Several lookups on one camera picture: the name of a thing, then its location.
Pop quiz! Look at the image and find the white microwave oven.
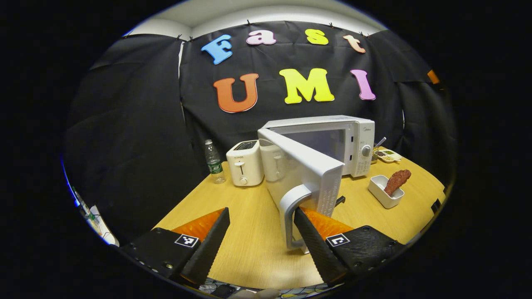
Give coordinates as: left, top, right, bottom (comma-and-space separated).
258, 115, 375, 252

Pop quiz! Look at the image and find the white toaster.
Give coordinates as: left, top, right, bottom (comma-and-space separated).
226, 140, 265, 187

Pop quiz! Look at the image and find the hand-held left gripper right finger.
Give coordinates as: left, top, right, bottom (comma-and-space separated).
293, 206, 406, 287

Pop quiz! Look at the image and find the white rectangular food tray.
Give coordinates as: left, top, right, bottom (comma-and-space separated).
368, 174, 405, 209

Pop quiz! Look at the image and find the white printed sheet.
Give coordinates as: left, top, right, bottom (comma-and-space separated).
71, 186, 120, 247

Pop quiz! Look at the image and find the white divided grain tray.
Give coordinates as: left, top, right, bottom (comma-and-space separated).
376, 148, 402, 163

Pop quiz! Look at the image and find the brown meat piece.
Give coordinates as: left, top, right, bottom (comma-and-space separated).
383, 169, 412, 197

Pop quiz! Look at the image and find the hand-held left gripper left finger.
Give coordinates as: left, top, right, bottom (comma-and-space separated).
120, 207, 231, 287

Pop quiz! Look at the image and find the clear plastic water bottle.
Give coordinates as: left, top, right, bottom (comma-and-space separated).
204, 139, 226, 184

